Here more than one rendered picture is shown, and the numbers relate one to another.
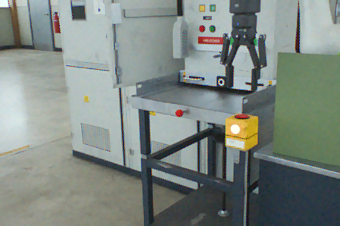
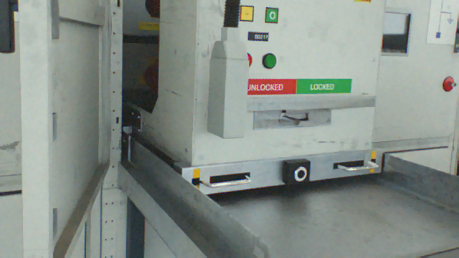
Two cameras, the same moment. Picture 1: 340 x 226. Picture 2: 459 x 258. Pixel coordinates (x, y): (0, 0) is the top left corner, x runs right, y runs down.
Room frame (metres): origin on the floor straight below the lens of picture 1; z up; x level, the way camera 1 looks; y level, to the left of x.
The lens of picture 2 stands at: (1.63, 0.67, 1.18)
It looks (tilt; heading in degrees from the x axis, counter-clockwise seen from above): 8 degrees down; 293
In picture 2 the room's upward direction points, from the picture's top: 3 degrees clockwise
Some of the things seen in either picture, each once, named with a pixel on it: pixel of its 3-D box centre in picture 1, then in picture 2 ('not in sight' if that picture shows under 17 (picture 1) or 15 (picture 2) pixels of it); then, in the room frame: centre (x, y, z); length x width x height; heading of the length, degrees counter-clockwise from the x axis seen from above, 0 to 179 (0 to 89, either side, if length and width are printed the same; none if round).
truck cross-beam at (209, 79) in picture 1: (226, 80); (287, 167); (1.88, -0.29, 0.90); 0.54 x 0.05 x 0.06; 50
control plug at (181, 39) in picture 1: (181, 39); (226, 88); (1.95, -0.07, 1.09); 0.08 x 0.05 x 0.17; 140
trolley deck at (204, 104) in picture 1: (225, 95); (287, 201); (1.87, -0.28, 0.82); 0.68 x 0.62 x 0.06; 141
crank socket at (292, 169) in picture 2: (222, 81); (297, 172); (1.85, -0.26, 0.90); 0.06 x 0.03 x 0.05; 50
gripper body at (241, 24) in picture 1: (243, 29); not in sight; (1.22, -0.24, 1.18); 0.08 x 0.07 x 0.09; 51
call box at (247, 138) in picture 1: (241, 131); not in sight; (1.22, -0.24, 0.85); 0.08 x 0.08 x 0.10; 51
